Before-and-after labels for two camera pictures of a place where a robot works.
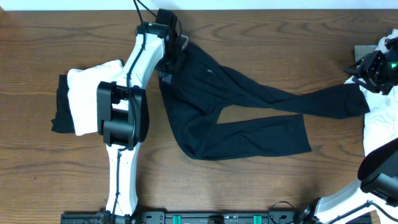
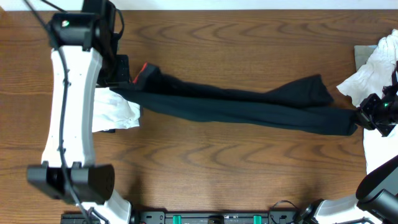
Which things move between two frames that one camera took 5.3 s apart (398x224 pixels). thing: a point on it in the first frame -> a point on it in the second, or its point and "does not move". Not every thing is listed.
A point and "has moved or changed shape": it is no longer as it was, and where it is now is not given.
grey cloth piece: [360, 51] does not move
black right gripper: [367, 71] -> [365, 116]
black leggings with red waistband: [199, 88] has moved or changed shape
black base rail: [206, 216] does not move
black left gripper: [179, 56] -> [121, 75]
